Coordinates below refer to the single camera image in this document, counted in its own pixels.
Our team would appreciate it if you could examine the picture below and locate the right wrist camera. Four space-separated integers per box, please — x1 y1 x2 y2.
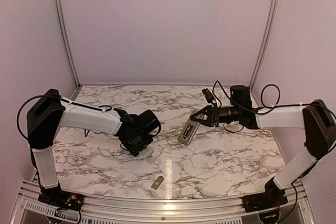
202 88 215 104

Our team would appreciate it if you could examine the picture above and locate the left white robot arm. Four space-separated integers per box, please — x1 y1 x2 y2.
26 89 161 206

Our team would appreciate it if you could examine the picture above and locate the grey remote control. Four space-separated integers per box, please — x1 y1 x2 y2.
177 116 200 145

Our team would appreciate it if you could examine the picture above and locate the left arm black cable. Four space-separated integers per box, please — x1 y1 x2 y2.
17 95 111 141

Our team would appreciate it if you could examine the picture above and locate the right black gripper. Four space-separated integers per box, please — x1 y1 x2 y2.
191 102 242 127

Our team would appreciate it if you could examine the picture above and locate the left aluminium frame post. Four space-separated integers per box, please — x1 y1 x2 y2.
54 0 81 89

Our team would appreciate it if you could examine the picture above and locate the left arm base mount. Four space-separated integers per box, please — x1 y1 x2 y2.
38 190 84 211

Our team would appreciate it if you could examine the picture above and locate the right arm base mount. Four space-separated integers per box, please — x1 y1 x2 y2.
242 190 288 212

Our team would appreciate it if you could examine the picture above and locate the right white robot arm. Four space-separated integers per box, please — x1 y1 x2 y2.
190 85 335 207

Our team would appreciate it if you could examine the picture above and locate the aluminium frame post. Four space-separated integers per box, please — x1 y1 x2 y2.
54 0 81 89
249 0 279 90

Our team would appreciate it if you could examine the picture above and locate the front aluminium rail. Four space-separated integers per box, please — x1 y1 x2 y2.
9 181 317 223

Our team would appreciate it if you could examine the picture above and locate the right aluminium frame post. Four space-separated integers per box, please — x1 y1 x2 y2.
249 0 279 90

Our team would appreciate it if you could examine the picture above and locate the grey battery cover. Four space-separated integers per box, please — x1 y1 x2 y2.
151 176 164 190

